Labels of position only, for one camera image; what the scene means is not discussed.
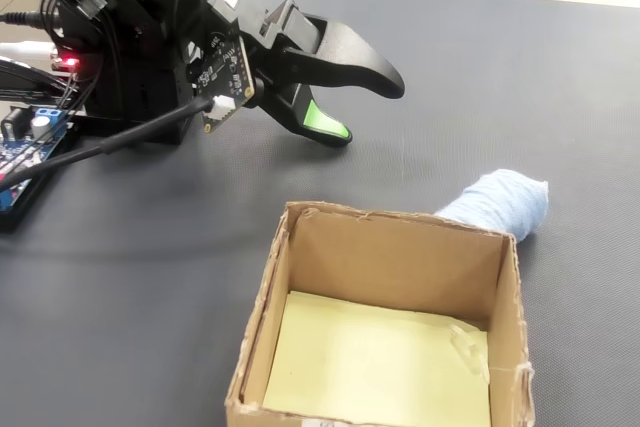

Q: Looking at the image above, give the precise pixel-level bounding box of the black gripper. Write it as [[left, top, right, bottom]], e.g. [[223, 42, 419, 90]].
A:
[[238, 0, 406, 149]]

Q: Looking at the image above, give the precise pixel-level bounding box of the blue yarn block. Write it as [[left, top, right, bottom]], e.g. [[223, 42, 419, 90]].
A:
[[433, 168, 551, 244]]

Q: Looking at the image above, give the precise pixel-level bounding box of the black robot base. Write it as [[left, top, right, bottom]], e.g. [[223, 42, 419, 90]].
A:
[[74, 44, 197, 146]]

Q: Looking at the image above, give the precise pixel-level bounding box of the open cardboard box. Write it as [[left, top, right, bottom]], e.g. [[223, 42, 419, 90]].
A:
[[223, 200, 536, 427]]

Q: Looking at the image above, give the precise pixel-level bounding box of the small board with red light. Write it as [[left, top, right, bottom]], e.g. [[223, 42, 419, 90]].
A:
[[49, 46, 82, 73]]

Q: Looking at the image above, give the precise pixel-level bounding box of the yellow paper sheet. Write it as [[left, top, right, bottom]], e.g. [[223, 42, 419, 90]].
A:
[[262, 290, 494, 427]]

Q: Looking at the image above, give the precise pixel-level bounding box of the black power plug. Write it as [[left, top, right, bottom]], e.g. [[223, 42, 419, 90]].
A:
[[0, 10, 57, 31]]

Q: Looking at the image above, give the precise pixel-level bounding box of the blue controller circuit board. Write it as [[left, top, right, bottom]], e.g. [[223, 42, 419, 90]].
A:
[[0, 105, 76, 213]]

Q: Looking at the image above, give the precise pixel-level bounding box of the blue electronics board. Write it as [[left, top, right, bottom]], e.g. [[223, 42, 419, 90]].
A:
[[0, 115, 84, 235]]

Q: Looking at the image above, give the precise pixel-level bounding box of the black camera circuit board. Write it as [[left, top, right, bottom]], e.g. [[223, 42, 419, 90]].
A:
[[187, 29, 257, 136]]

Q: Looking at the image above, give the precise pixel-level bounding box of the thick black camera cable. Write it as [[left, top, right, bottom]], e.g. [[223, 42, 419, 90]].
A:
[[0, 95, 217, 196]]

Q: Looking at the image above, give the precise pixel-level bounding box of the black flat cable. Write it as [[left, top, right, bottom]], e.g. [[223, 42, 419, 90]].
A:
[[0, 59, 77, 99]]

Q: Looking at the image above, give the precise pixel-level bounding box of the white cable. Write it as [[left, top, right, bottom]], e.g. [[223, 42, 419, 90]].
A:
[[0, 40, 59, 61]]

